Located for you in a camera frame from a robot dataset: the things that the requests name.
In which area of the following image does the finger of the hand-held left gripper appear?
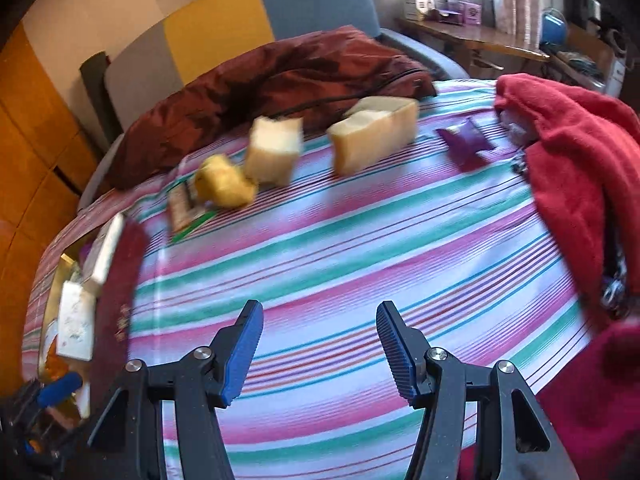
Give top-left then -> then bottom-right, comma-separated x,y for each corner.
36,371 -> 83,408

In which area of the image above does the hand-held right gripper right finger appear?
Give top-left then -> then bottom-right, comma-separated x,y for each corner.
376,301 -> 576,480

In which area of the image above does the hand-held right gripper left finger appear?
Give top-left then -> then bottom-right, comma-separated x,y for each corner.
87,300 -> 265,480

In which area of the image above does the white box with hand drawing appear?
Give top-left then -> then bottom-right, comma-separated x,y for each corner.
56,281 -> 97,361

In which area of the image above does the dark red gift box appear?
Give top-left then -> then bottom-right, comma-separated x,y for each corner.
37,217 -> 148,421

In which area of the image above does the white printed box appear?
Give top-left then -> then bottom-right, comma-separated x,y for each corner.
82,212 -> 126,286

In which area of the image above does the small nut snack bar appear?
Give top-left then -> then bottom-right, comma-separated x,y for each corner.
167,182 -> 218,243

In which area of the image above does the yellow bread lump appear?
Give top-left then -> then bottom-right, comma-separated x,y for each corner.
194,155 -> 258,209

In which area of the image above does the pale bread cube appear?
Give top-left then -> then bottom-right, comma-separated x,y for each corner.
244,116 -> 305,186
347,96 -> 420,148

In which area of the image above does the yellow sponge block pair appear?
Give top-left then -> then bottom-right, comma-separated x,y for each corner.
327,110 -> 401,176

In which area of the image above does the purple pillow packet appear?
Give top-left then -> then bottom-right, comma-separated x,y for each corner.
436,116 -> 496,171

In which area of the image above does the wooden wardrobe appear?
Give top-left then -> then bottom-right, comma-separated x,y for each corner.
0,25 -> 101,266

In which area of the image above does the red fleece garment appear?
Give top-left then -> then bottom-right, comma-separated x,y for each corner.
457,74 -> 640,480

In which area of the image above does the dark red padded jacket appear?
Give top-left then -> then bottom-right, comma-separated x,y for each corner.
107,25 -> 438,191

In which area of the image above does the grey yellow blue headboard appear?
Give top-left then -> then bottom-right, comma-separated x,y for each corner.
102,0 -> 471,146

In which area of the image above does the wooden side desk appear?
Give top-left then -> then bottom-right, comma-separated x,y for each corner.
395,15 -> 551,81

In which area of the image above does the blue bucket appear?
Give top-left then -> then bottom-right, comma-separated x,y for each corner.
541,7 -> 569,46

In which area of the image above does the pink patterned curtain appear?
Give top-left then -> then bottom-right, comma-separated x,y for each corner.
482,0 -> 546,51

